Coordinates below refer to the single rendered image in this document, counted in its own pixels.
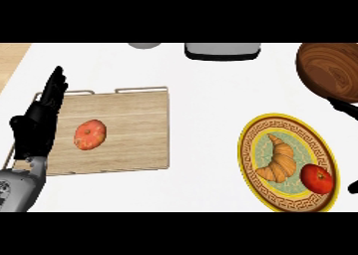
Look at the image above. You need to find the red tomato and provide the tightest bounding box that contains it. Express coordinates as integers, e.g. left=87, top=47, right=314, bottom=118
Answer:
left=299, top=163, right=335, bottom=195

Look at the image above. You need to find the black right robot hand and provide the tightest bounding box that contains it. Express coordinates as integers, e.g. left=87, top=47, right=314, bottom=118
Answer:
left=326, top=96, right=358, bottom=195

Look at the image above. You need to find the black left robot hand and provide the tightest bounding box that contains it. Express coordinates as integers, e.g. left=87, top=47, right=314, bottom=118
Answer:
left=8, top=65, right=70, bottom=161

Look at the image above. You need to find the golden croissant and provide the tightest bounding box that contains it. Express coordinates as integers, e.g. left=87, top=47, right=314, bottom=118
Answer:
left=254, top=132, right=299, bottom=184

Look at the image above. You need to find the pale grey appliance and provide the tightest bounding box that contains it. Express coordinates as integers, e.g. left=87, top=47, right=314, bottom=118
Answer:
left=183, top=42, right=263, bottom=62

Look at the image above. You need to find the pale wooden cutting board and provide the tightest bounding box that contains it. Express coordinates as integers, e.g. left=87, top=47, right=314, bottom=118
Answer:
left=0, top=86, right=172, bottom=177

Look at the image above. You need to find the grey round object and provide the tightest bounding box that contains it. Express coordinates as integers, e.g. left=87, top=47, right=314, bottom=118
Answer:
left=128, top=42, right=163, bottom=50

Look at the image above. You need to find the yellow patterned plate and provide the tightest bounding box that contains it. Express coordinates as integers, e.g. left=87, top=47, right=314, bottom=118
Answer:
left=236, top=113, right=342, bottom=213

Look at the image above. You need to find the brown wooden bowl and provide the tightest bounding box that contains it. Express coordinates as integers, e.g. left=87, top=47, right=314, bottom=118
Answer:
left=295, top=42, right=358, bottom=104

